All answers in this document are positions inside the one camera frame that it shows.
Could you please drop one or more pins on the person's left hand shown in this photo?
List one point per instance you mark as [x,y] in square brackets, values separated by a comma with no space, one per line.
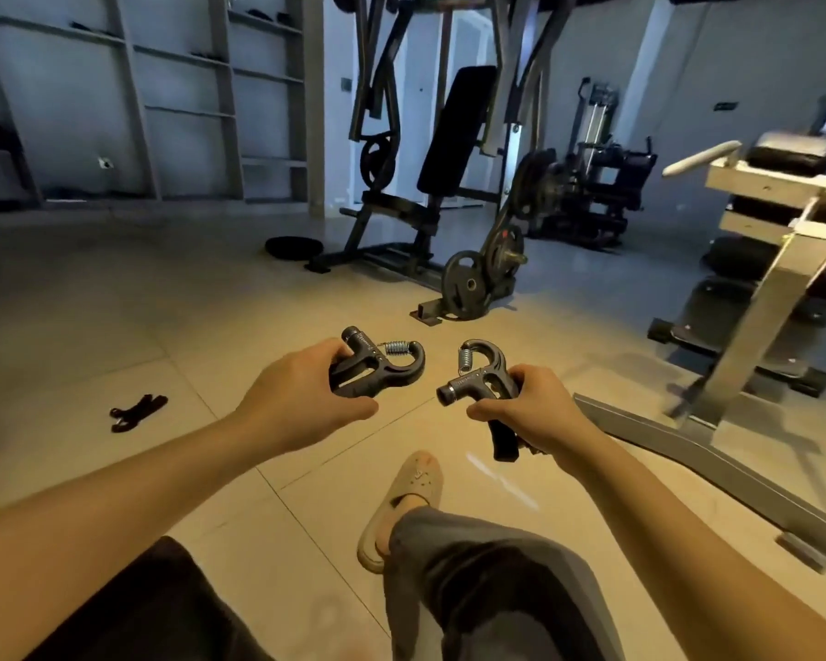
[296,406]

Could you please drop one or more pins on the person's right hand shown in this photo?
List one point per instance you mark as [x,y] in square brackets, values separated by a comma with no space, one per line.
[544,413]

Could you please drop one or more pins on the black spring grip strengthener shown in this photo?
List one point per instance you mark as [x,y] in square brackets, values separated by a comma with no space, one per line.
[485,382]
[378,371]

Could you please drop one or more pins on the person's right forearm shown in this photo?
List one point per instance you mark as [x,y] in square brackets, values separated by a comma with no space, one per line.
[695,564]

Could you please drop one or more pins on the person's left forearm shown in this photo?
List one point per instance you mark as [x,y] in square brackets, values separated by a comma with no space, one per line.
[110,516]

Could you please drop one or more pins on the beige right slipper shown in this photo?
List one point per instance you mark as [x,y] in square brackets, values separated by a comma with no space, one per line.
[413,481]

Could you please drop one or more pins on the grey metal rack stand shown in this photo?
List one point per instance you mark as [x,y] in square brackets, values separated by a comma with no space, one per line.
[750,337]

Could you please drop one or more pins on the dark exercise machine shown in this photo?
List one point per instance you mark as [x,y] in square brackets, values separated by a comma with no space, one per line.
[606,178]

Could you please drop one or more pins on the black plate-loaded gym machine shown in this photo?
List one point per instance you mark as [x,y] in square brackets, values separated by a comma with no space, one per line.
[454,130]

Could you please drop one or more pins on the grey wall shelf frame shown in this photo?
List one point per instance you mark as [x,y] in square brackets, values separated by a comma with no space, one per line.
[224,96]

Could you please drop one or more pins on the small dark wall sign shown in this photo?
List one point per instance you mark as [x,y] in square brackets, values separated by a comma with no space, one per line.
[726,106]

